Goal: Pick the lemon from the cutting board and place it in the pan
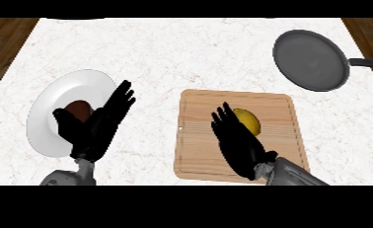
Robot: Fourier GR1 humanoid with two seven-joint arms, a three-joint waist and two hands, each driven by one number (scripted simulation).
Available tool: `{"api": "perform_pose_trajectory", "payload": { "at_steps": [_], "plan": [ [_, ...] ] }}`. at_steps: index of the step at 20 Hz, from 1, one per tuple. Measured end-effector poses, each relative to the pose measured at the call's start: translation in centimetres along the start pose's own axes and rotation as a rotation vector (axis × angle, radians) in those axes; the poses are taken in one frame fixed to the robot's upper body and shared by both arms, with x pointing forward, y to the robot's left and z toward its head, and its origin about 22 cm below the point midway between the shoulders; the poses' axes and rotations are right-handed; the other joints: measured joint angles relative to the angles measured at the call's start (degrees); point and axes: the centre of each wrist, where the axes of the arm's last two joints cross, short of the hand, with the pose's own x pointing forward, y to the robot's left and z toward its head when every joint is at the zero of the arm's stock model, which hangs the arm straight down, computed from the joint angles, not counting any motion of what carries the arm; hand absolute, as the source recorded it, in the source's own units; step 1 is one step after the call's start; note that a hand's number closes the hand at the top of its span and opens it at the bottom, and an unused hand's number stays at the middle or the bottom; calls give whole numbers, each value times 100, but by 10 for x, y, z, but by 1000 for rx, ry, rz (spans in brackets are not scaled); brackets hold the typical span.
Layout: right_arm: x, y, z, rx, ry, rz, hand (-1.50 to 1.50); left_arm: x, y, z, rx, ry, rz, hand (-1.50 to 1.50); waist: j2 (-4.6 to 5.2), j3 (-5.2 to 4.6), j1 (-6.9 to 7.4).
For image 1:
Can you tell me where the dark grey frying pan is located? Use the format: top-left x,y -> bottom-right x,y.
272,29 -> 373,93

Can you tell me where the white round plate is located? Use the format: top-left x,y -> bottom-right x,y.
25,69 -> 120,159

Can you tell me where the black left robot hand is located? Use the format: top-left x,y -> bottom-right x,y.
52,79 -> 139,163

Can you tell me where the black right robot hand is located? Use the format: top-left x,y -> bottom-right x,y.
210,102 -> 280,182

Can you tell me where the yellow lemon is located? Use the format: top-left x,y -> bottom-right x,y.
232,108 -> 263,137

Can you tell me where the wooden cutting board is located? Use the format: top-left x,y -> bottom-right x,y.
173,89 -> 311,185

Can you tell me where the brown round fruit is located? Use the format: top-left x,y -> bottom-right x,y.
62,99 -> 95,123

